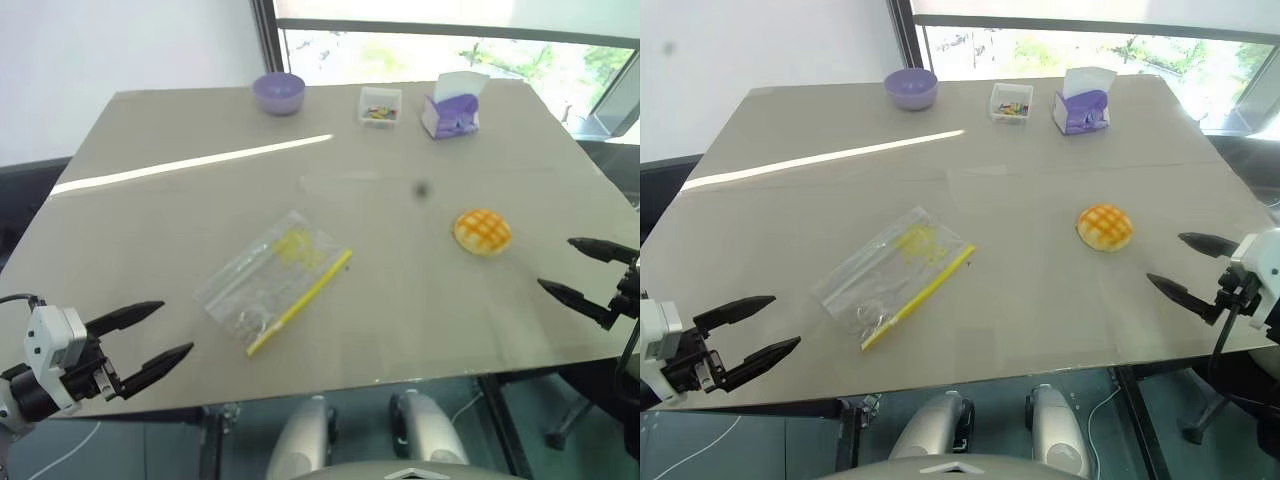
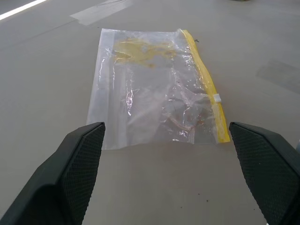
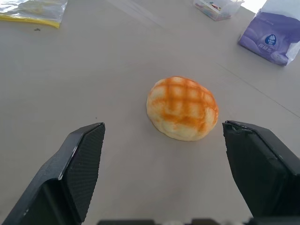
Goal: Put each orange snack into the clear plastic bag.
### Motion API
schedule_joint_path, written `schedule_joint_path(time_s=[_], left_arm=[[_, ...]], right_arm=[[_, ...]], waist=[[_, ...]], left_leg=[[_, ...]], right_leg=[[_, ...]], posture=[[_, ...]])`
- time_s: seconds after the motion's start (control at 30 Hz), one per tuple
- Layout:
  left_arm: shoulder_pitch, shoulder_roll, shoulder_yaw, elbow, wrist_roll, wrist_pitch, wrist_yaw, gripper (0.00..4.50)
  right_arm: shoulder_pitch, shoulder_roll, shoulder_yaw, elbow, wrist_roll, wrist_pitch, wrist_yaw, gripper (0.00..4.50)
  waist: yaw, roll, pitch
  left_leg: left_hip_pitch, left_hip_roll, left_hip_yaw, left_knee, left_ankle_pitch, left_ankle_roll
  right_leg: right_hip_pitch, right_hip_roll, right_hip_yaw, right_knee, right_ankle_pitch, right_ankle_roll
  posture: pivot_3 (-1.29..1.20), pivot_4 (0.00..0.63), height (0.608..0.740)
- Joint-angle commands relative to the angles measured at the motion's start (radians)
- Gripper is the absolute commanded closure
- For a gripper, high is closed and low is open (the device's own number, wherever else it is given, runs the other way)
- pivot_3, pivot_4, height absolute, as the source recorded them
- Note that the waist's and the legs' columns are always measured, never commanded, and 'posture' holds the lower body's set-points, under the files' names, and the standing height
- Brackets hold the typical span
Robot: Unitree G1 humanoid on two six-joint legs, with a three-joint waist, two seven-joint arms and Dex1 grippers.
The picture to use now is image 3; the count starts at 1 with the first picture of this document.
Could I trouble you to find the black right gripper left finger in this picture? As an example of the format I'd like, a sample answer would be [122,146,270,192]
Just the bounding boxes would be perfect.
[0,122,106,225]

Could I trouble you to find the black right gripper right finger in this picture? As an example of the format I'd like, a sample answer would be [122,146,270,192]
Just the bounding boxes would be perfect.
[222,120,300,225]

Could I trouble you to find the round crosshatched bread bun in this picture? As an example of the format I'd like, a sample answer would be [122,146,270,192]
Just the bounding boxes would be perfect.
[146,75,219,142]

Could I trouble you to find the clear yellow-sealed zip bag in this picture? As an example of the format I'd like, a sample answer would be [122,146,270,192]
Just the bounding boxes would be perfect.
[0,0,68,29]

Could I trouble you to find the purple tissue pack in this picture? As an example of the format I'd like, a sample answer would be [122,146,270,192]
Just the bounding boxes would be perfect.
[238,0,300,67]

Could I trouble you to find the clear plastic box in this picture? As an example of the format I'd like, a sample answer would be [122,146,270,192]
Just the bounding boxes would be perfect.
[193,0,245,22]

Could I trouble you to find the colourful small pieces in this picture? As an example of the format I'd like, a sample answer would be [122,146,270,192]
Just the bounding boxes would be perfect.
[196,0,223,12]

